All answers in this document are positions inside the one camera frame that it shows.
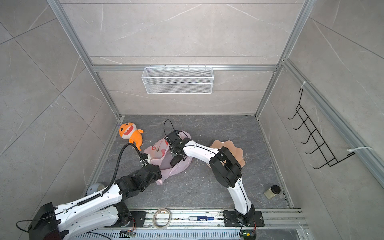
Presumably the pink plastic bag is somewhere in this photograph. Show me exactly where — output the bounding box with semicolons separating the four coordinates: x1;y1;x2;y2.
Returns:
144;138;193;185

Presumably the pink scalloped plastic bowl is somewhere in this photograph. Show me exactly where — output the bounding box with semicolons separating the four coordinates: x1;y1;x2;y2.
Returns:
210;140;246;168

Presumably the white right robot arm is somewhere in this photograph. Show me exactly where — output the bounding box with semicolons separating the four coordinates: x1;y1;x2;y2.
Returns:
165;131;255;226

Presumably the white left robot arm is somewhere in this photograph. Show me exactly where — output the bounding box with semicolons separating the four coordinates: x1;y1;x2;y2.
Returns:
27;164;162;240

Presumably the roll of clear tape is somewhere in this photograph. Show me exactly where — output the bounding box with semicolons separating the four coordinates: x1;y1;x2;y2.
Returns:
152;208;172;230

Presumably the orange shark plush toy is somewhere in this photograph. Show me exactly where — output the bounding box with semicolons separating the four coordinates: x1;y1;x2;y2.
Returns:
119;123;144;151

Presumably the blue marker pen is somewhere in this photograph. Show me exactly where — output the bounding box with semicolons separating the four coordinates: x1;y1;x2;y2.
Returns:
189;216;215;222

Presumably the small jar with black lid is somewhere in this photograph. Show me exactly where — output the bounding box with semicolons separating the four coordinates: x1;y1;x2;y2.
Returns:
264;185;281;200

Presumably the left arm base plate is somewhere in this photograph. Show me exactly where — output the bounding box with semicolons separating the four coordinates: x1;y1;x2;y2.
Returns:
120;211;147;229

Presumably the white wire mesh basket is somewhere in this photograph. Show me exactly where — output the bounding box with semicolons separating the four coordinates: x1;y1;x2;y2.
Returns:
142;67;214;95

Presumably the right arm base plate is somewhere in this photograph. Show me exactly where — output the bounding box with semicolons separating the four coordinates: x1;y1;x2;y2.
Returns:
223;210;265;227

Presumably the black wire hook rack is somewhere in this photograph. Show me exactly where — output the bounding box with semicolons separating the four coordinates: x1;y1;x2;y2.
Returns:
288;89;355;170

